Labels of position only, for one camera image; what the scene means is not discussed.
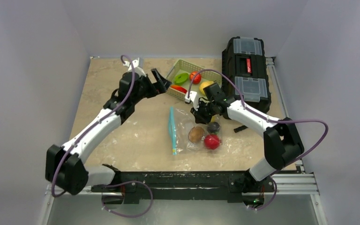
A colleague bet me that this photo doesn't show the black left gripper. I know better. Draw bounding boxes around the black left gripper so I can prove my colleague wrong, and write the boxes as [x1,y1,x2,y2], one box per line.
[132,69,171,105]

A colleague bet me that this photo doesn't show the brown fake potato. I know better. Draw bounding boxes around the brown fake potato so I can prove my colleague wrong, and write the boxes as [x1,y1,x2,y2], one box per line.
[188,126,205,143]

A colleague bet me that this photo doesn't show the red orange fake tomato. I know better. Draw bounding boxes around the red orange fake tomato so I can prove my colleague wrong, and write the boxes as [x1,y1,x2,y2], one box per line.
[171,85,187,94]

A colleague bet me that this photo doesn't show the clear zip bag blue seal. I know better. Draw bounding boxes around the clear zip bag blue seal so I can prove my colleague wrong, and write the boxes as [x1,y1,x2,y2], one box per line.
[168,107,223,155]

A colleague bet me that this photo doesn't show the red fake apple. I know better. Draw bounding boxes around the red fake apple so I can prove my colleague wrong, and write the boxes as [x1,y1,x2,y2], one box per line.
[204,134,221,150]

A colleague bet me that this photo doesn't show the yellow fake lemon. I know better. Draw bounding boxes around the yellow fake lemon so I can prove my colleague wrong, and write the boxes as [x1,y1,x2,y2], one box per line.
[199,81,214,96]

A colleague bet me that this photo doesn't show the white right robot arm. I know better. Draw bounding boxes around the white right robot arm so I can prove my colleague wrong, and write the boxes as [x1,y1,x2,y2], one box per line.
[185,83,305,191]

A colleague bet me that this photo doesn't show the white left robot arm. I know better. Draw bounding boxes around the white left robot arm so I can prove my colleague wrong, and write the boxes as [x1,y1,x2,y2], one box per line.
[45,68,172,195]

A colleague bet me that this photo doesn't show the green yellow fake mango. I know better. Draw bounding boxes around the green yellow fake mango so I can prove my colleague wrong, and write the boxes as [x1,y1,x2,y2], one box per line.
[210,115,219,122]

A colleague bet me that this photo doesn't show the dark purple fake fruit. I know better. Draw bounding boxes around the dark purple fake fruit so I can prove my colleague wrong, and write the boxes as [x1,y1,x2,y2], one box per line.
[207,121,221,134]

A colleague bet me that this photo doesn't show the green perforated plastic basket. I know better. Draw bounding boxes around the green perforated plastic basket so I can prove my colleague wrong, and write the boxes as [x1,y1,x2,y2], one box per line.
[164,59,223,102]

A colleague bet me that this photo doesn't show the black toolbox clear lids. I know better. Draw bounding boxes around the black toolbox clear lids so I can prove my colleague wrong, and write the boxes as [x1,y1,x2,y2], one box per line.
[222,37,271,113]

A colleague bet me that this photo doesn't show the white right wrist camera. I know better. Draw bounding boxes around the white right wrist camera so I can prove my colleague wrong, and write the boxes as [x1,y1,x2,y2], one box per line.
[184,91,199,111]

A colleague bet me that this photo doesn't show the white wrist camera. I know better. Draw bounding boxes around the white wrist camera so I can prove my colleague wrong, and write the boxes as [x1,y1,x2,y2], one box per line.
[124,57,146,76]
[184,91,199,111]

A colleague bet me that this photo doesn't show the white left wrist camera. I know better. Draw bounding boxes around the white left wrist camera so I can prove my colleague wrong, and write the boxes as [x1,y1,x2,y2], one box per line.
[124,57,146,76]

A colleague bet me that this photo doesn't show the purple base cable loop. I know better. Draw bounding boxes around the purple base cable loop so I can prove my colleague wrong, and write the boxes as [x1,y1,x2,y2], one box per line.
[101,180,154,218]

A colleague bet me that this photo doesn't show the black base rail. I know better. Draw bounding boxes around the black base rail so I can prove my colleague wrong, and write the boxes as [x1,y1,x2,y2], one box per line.
[91,171,275,205]

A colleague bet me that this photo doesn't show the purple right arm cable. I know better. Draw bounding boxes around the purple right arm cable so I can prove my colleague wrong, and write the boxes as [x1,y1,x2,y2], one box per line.
[188,68,329,170]

